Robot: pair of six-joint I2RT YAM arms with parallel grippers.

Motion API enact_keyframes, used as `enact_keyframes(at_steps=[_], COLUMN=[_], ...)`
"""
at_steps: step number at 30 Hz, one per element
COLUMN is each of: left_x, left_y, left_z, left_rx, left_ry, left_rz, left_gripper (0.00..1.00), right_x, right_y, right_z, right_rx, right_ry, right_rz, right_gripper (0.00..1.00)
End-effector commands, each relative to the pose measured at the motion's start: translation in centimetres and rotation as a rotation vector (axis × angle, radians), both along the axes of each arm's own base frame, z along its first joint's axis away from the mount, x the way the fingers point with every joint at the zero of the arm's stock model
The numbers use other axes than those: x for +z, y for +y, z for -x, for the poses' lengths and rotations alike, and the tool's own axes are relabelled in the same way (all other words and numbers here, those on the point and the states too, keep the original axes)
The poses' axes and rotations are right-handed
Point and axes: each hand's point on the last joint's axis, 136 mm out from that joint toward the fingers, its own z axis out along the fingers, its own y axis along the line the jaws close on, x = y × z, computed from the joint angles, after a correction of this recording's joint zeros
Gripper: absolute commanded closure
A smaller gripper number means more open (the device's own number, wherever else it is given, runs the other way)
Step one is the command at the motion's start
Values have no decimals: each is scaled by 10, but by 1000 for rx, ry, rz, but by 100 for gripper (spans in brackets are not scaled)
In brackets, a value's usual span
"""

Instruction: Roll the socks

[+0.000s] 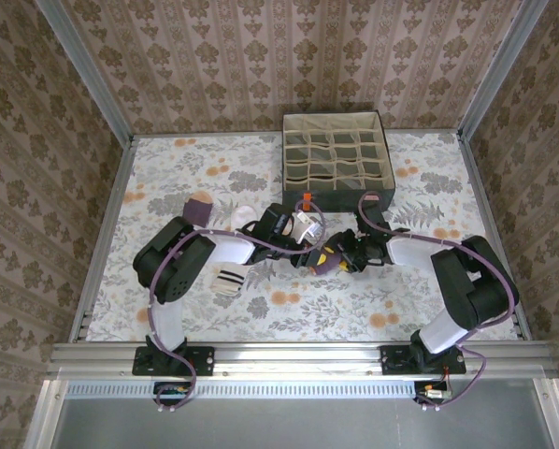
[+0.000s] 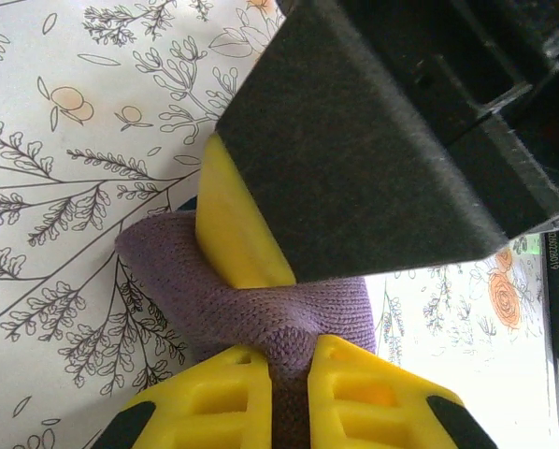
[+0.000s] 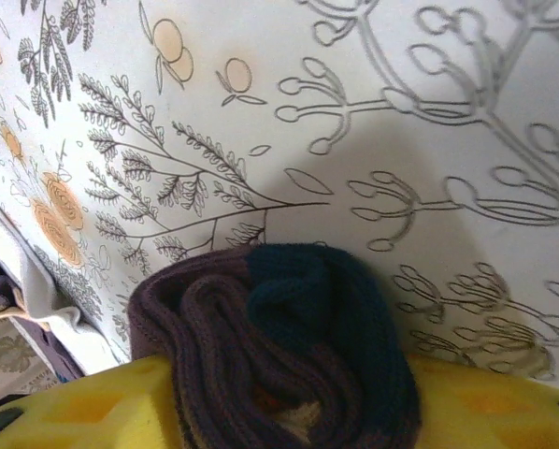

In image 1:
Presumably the purple sock with teal toe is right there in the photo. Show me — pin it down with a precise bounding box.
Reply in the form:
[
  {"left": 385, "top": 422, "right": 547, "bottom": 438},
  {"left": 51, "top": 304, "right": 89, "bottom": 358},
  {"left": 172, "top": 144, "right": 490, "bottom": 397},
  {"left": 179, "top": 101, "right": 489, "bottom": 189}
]
[{"left": 307, "top": 247, "right": 345, "bottom": 277}]

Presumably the dark grey fabric storage organizer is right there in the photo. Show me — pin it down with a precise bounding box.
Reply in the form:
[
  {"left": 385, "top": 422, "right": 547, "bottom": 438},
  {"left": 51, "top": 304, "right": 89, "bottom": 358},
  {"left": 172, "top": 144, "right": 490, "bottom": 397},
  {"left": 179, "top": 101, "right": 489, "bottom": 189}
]
[{"left": 281, "top": 109, "right": 397, "bottom": 214}]

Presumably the white sock with striped cuff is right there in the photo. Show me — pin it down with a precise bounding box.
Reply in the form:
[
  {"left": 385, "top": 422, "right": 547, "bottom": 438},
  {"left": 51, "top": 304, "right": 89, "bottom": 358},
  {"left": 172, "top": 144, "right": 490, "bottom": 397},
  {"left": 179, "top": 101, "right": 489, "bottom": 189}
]
[{"left": 211, "top": 205, "right": 257, "bottom": 297}]

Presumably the purple sock with tan toe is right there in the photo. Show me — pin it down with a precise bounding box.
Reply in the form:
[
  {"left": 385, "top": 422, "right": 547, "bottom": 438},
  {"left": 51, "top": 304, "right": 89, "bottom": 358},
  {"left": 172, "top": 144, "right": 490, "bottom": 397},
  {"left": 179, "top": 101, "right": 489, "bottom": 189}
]
[{"left": 181, "top": 191, "right": 214, "bottom": 230}]

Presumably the floral print tablecloth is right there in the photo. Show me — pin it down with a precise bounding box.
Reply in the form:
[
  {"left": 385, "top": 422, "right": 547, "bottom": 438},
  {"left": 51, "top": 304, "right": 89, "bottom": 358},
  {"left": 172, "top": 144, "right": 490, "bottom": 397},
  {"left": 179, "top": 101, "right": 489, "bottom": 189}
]
[{"left": 85, "top": 130, "right": 519, "bottom": 342}]

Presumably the grey metal panel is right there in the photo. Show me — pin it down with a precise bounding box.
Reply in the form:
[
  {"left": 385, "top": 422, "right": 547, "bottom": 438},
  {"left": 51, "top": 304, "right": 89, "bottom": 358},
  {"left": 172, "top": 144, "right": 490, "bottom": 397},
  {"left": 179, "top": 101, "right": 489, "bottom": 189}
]
[{"left": 50, "top": 397, "right": 554, "bottom": 449}]

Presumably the small connector board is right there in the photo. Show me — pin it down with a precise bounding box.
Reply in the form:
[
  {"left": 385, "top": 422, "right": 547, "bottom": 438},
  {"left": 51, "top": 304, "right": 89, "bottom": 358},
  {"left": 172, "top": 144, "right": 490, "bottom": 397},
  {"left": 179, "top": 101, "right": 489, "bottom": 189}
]
[
  {"left": 153, "top": 381, "right": 192, "bottom": 407},
  {"left": 414, "top": 379, "right": 452, "bottom": 404}
]

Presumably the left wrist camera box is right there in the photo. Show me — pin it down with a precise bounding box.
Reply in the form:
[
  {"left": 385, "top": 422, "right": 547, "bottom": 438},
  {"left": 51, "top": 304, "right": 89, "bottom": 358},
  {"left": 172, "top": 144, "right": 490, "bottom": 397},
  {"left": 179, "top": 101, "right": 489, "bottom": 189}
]
[{"left": 293, "top": 211, "right": 326, "bottom": 245}]

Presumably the aluminium mounting rail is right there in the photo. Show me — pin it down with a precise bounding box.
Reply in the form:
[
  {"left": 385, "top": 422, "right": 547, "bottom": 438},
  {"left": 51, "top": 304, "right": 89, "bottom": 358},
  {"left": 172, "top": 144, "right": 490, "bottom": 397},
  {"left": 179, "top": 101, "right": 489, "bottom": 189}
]
[{"left": 48, "top": 340, "right": 554, "bottom": 380}]

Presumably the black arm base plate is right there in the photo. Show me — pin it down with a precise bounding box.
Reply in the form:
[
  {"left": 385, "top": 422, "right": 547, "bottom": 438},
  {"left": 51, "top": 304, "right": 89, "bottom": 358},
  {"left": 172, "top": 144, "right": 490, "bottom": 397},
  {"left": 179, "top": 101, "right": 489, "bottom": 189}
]
[
  {"left": 133, "top": 346, "right": 216, "bottom": 377},
  {"left": 380, "top": 344, "right": 467, "bottom": 376}
]

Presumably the slotted grey cable duct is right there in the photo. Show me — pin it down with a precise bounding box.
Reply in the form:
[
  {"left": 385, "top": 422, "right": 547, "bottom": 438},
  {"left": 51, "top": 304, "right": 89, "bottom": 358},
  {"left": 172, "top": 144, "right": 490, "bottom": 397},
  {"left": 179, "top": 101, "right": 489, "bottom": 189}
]
[{"left": 64, "top": 379, "right": 421, "bottom": 399}]

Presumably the aluminium side rail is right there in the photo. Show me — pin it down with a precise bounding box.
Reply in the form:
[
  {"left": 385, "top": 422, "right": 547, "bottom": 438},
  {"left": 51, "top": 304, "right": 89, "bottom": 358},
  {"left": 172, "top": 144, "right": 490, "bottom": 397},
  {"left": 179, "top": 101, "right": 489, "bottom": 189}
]
[
  {"left": 457, "top": 133, "right": 532, "bottom": 340},
  {"left": 67, "top": 135, "right": 138, "bottom": 345}
]

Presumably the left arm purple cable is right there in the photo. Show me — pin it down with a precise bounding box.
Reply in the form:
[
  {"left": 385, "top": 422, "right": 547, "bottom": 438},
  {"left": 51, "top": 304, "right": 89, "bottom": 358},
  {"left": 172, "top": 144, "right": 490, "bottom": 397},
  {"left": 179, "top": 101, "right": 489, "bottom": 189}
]
[{"left": 147, "top": 198, "right": 327, "bottom": 415}]

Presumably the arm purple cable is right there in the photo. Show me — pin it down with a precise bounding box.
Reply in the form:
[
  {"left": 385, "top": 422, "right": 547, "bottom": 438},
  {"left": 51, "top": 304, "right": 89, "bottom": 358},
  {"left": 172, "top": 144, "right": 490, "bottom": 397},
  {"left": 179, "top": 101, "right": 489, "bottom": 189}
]
[
  {"left": 147, "top": 198, "right": 327, "bottom": 415},
  {"left": 357, "top": 190, "right": 520, "bottom": 413}
]

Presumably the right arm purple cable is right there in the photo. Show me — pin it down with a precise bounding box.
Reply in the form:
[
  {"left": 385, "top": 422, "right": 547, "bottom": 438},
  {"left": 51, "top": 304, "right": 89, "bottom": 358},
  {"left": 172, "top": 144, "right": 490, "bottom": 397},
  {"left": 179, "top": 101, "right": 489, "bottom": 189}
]
[{"left": 357, "top": 190, "right": 520, "bottom": 413}]

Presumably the aluminium frame post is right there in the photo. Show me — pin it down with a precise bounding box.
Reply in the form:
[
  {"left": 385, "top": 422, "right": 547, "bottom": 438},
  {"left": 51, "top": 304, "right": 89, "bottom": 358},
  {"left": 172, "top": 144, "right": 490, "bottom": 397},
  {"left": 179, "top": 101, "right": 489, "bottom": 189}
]
[
  {"left": 456, "top": 0, "right": 552, "bottom": 139},
  {"left": 35, "top": 0, "right": 136, "bottom": 144}
]

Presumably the aluminium frame bar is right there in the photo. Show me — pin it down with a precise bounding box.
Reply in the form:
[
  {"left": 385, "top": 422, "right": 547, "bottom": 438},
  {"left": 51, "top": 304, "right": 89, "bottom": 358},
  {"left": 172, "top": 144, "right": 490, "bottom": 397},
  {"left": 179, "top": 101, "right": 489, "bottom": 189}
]
[
  {"left": 24, "top": 378, "right": 68, "bottom": 449},
  {"left": 534, "top": 377, "right": 559, "bottom": 449}
]

